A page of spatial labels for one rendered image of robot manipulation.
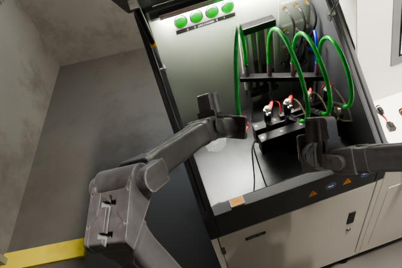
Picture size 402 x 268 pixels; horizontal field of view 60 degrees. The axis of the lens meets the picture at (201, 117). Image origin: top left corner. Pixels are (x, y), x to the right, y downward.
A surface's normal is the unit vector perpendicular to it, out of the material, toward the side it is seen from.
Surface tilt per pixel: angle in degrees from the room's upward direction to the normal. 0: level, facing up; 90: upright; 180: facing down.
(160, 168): 74
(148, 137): 0
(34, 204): 0
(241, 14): 90
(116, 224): 21
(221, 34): 90
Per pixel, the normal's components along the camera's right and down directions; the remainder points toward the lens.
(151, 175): 0.89, -0.24
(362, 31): 0.22, 0.48
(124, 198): -0.45, -0.43
